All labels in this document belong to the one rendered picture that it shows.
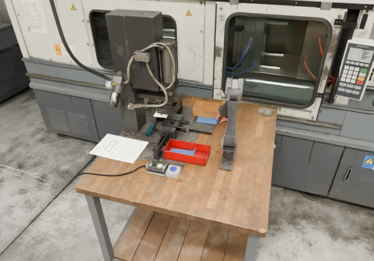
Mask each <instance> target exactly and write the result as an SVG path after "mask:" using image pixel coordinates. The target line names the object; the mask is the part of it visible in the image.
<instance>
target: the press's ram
mask: <svg viewBox="0 0 374 261"><path fill-rule="evenodd" d="M166 93H167V95H168V101H167V103H166V104H165V105H164V106H160V107H157V108H156V110H157V113H158V114H160V115H163V114H165V115H173V114H174V112H175V111H176V109H177V108H178V107H179V105H180V103H181V102H182V96H181V93H179V92H175V93H172V92H167V91H166ZM137 97H140V98H145V99H152V100H160V101H161V103H160V104H162V103H164V102H165V99H166V97H165V94H164V92H161V91H160V90H159V91H152V90H144V89H141V90H140V91H139V92H138V93H137Z"/></svg>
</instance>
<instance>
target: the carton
mask: <svg viewBox="0 0 374 261"><path fill-rule="evenodd" d="M220 105H222V106H223V105H224V104H221V103H216V102H208V101H200V100H197V101H196V103H195V105H194V106H193V117H195V116H201V117H210V118H215V119H216V118H217V115H218V109H219V106H220ZM223 117H224V116H222V115H220V119H219V121H221V120H222V118H223Z"/></svg>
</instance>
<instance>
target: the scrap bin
mask: <svg viewBox="0 0 374 261"><path fill-rule="evenodd" d="M195 148H196V150H195V155H194V156H192V155H187V154H181V153H177V152H171V151H170V150H171V149H181V150H190V151H194V149H195ZM209 155H210V145H204V144H197V143H193V142H187V141H181V140H175V139H170V140H169V142H168V144H167V145H166V147H165V149H164V159H168V160H174V161H179V162H185V163H189V164H194V165H200V166H206V164H207V161H208V158H209Z"/></svg>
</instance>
